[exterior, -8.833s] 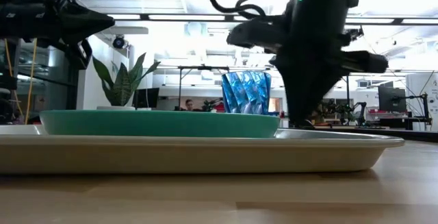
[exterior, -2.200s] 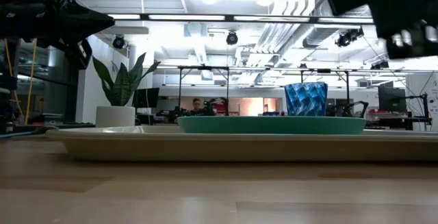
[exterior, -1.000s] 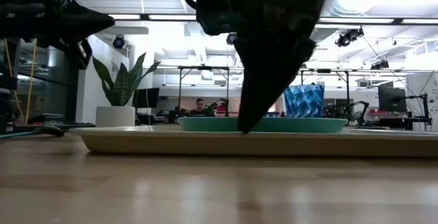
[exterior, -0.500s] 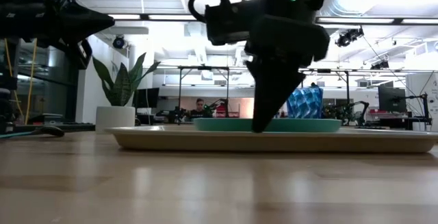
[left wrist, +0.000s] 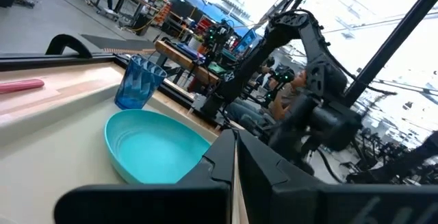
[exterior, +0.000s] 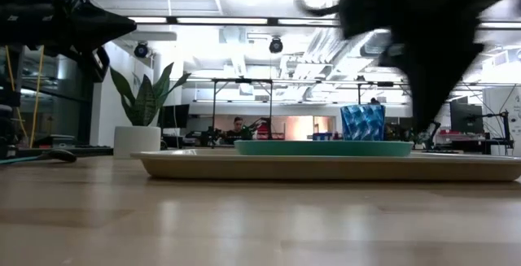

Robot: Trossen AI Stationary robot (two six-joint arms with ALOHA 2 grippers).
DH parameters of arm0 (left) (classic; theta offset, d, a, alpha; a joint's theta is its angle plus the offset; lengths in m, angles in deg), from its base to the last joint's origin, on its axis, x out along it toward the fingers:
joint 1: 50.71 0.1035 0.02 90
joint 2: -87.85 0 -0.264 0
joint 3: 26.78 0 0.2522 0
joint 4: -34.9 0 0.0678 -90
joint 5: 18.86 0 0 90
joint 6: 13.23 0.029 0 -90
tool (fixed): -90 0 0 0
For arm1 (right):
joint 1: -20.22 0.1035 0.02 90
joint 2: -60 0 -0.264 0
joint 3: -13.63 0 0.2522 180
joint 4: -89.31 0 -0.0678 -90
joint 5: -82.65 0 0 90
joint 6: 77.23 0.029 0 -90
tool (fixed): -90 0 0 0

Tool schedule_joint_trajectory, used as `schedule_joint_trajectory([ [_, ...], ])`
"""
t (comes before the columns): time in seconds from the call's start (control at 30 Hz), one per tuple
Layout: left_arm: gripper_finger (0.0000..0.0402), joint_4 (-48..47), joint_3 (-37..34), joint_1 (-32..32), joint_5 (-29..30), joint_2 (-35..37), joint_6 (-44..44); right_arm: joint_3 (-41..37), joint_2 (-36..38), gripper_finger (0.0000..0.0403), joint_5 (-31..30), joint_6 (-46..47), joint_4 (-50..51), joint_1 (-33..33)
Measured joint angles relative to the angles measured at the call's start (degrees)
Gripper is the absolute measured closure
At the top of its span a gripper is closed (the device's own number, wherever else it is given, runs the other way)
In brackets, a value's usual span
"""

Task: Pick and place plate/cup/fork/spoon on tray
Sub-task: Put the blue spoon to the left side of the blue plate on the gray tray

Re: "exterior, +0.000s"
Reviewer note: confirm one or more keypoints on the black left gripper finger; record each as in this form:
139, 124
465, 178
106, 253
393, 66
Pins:
108, 24

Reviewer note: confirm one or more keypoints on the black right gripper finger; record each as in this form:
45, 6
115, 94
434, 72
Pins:
435, 79

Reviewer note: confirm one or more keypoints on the blue faceted plastic cup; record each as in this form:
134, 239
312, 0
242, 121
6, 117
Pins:
363, 123

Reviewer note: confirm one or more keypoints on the teal green plate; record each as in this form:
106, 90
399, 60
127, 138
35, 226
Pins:
321, 149

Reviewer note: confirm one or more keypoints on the beige plastic tray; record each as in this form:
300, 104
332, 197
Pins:
325, 168

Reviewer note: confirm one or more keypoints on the black ceiling spot lamp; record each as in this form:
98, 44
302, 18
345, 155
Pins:
276, 45
141, 50

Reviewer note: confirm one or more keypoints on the black computer monitor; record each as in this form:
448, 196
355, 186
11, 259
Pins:
174, 115
466, 117

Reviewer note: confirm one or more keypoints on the person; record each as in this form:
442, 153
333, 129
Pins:
238, 132
375, 101

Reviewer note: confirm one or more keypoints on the white panel board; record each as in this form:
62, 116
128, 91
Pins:
504, 111

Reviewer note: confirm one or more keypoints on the green snake plant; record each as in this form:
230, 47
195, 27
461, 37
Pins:
146, 103

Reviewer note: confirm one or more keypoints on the white plant pot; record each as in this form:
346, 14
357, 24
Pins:
137, 140

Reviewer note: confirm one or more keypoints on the blue storage bins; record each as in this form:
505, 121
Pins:
322, 136

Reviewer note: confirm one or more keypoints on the dark storage box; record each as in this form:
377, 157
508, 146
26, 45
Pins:
55, 140

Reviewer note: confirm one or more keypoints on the black background robot arms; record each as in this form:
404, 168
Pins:
264, 129

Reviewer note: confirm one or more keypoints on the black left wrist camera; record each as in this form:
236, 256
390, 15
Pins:
100, 63

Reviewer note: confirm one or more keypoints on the black metal station frame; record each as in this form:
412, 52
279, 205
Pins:
366, 84
242, 81

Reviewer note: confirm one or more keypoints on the black vertical frame post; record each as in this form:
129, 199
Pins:
86, 107

